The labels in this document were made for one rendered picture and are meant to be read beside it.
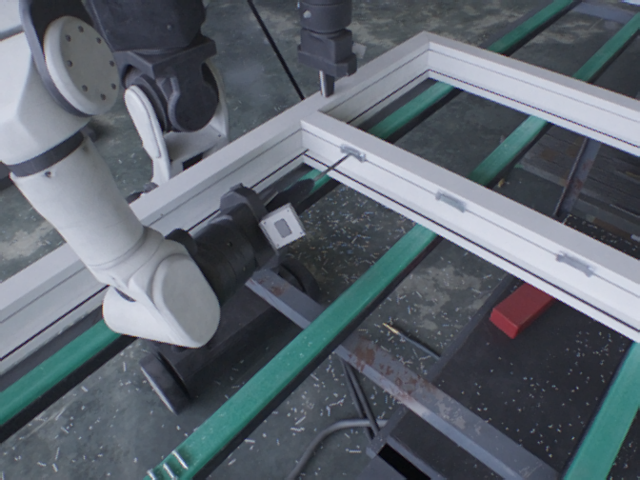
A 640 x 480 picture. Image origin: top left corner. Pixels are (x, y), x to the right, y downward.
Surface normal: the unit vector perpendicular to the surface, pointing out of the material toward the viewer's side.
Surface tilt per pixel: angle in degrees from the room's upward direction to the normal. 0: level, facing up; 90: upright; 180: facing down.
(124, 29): 102
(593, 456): 0
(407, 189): 90
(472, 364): 0
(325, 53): 90
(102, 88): 74
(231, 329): 0
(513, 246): 90
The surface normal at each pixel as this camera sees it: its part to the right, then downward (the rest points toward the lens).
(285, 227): 0.02, 0.32
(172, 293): 0.88, 0.04
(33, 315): 0.75, 0.47
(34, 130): 0.46, 0.45
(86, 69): 0.95, -0.16
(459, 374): -0.03, -0.69
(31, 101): 0.69, 0.29
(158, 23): 0.11, 0.84
